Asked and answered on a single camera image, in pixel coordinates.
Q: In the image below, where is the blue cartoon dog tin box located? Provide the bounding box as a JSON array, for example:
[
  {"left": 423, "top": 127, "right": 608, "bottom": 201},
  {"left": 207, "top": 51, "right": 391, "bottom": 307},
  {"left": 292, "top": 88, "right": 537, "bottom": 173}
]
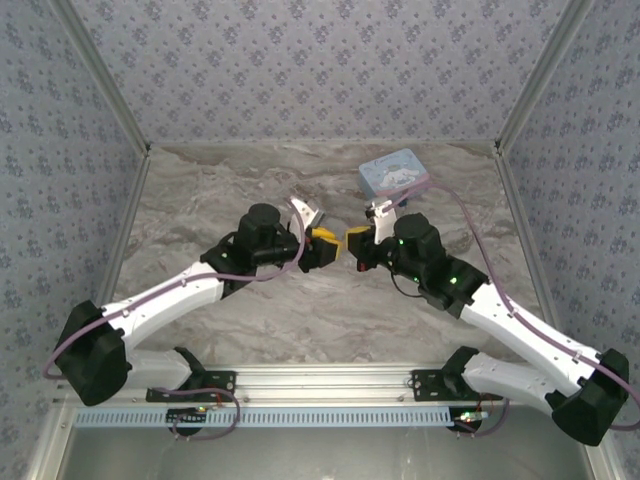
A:
[{"left": 357, "top": 148, "right": 429, "bottom": 200}]

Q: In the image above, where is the black right controller board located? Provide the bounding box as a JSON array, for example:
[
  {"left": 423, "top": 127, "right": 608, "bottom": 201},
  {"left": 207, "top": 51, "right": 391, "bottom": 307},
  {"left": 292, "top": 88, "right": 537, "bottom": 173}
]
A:
[{"left": 452, "top": 407, "right": 489, "bottom": 432}]

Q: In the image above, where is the black controller board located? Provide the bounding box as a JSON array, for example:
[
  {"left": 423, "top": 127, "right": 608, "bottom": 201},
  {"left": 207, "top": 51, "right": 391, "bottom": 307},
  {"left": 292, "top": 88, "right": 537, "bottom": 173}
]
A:
[
  {"left": 452, "top": 407, "right": 489, "bottom": 432},
  {"left": 166, "top": 407, "right": 210, "bottom": 427}
]

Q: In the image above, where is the black left controller board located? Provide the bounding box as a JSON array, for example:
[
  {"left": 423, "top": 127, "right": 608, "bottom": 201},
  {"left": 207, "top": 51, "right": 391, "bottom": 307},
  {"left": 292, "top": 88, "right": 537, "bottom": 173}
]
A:
[{"left": 166, "top": 407, "right": 210, "bottom": 427}]

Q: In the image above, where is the grey metal panel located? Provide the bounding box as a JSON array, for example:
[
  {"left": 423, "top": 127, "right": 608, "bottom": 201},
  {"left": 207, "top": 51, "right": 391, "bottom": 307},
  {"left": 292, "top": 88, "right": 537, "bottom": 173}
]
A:
[{"left": 29, "top": 404, "right": 619, "bottom": 480}]

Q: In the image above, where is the aluminium side frame rail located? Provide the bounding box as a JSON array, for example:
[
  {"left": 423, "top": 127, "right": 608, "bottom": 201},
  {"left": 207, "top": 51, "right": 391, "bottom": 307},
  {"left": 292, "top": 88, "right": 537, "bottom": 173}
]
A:
[
  {"left": 94, "top": 149, "right": 154, "bottom": 306},
  {"left": 493, "top": 144, "right": 561, "bottom": 326}
]

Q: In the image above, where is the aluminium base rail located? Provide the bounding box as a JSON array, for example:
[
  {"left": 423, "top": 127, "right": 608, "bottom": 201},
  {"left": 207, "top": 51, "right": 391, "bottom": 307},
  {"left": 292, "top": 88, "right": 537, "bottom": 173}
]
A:
[{"left": 52, "top": 363, "right": 561, "bottom": 407}]

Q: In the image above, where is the pale blue slotted cable duct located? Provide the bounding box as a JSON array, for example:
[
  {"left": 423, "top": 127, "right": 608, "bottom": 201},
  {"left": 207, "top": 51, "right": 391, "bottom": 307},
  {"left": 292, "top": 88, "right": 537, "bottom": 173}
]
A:
[{"left": 73, "top": 405, "right": 461, "bottom": 429}]

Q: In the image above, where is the aluminium upright frame post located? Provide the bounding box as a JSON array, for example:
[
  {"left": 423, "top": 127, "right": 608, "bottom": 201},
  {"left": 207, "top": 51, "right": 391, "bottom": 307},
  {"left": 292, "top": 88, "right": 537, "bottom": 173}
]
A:
[
  {"left": 494, "top": 0, "right": 597, "bottom": 151},
  {"left": 49, "top": 0, "right": 153, "bottom": 156}
]

